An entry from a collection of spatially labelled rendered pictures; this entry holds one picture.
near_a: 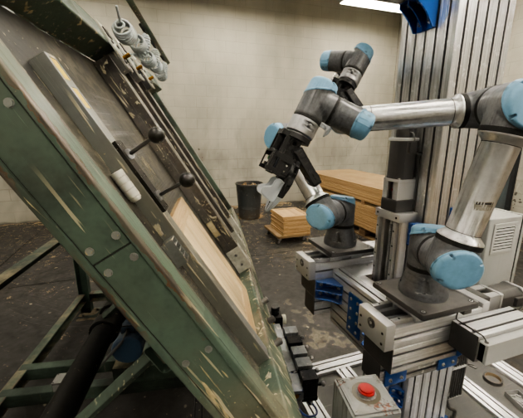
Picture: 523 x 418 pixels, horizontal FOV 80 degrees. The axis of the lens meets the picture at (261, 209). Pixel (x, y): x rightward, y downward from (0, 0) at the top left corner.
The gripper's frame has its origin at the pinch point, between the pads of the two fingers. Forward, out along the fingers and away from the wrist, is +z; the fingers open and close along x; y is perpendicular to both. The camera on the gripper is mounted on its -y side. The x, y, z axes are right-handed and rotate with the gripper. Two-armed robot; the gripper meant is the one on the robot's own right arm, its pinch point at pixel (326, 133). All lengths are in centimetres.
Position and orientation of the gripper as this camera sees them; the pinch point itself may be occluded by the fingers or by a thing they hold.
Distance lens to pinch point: 117.1
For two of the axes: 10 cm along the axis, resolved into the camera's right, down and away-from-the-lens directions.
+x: -1.0, -1.4, -9.9
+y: -8.8, -4.6, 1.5
